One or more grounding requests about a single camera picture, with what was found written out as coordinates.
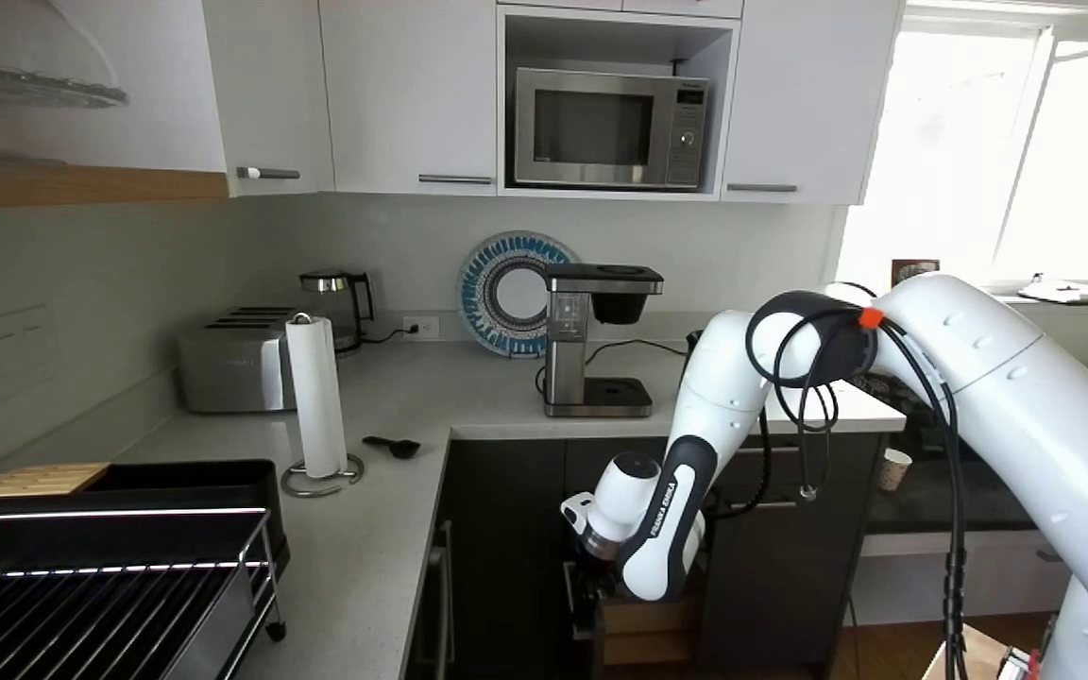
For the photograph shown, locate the blue white decorative plate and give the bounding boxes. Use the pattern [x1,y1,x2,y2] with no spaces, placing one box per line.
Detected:
[458,229,579,358]

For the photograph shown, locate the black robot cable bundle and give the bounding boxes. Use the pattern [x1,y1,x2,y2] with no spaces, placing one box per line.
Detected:
[744,288,973,680]

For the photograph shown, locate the white paper cup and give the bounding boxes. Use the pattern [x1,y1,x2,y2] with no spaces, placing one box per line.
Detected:
[878,449,916,492]

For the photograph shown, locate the silver toaster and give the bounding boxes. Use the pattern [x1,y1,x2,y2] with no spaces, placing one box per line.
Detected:
[179,305,296,414]

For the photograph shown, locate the black dish drying rack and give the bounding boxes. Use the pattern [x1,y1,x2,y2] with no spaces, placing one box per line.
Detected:
[0,462,291,680]

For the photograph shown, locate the wooden cutting board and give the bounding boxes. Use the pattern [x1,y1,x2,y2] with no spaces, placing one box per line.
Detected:
[0,462,105,498]

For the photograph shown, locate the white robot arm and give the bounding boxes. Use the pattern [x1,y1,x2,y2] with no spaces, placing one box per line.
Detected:
[558,273,1088,680]

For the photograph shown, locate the dark grey cabinet door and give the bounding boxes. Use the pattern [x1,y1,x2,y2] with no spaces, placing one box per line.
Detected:
[694,434,885,680]
[562,560,606,680]

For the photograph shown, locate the black scoop on counter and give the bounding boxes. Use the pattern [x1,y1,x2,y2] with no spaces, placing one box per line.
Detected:
[363,434,418,462]

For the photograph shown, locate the white paper towel roll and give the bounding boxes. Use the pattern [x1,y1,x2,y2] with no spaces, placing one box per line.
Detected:
[282,314,365,498]

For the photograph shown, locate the stainless steel microwave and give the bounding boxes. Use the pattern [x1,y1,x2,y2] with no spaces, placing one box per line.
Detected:
[509,66,714,191]

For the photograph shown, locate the white upper cabinets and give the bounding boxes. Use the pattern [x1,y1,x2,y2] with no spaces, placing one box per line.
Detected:
[200,0,902,202]

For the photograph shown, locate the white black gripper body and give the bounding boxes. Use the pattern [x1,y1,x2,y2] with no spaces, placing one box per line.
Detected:
[558,454,657,562]

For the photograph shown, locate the black silver coffee maker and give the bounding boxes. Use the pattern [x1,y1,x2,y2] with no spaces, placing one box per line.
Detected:
[544,265,661,419]

